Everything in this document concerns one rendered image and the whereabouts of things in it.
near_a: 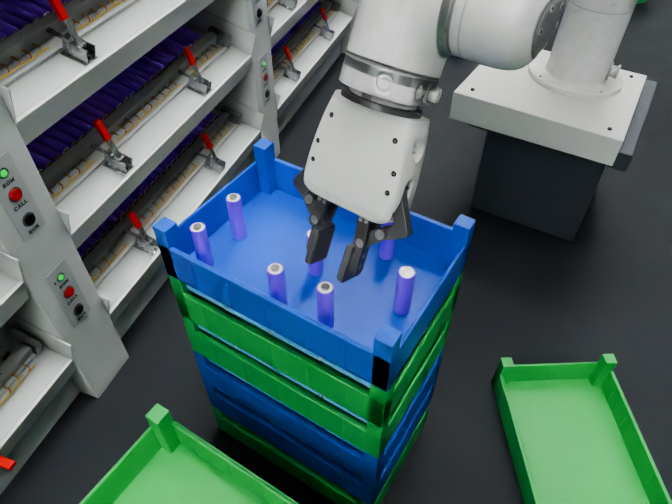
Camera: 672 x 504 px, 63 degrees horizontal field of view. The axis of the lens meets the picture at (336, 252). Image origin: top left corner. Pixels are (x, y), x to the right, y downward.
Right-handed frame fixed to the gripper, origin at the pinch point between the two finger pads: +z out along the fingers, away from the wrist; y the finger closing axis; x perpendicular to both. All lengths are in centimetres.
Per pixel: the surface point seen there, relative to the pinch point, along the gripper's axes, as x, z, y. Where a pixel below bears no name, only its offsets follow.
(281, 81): -79, 1, 70
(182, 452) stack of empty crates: 5.4, 31.2, 9.3
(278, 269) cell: 1.4, 4.3, 5.1
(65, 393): -3, 51, 44
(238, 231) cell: -5.3, 6.5, 16.4
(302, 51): -93, -6, 75
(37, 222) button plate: 4.5, 15.3, 42.4
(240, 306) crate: 2.1, 10.5, 8.3
